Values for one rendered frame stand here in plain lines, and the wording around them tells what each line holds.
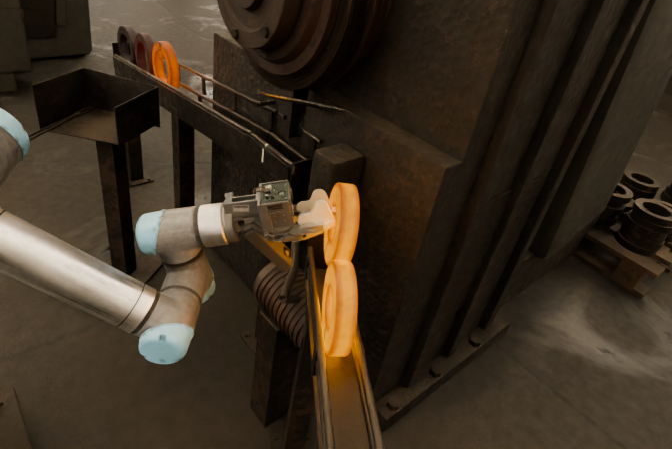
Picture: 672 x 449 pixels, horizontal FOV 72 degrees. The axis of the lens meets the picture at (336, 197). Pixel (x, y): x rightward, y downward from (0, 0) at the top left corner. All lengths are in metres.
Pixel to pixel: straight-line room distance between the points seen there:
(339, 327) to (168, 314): 0.27
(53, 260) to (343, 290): 0.42
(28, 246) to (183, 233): 0.22
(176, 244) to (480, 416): 1.16
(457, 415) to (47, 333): 1.32
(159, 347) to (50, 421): 0.81
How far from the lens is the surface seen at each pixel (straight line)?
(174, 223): 0.82
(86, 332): 1.74
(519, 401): 1.77
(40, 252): 0.77
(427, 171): 0.97
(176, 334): 0.78
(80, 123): 1.62
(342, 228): 0.76
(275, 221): 0.80
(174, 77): 1.78
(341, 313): 0.70
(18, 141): 0.89
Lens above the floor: 1.27
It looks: 32 degrees down
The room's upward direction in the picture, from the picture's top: 11 degrees clockwise
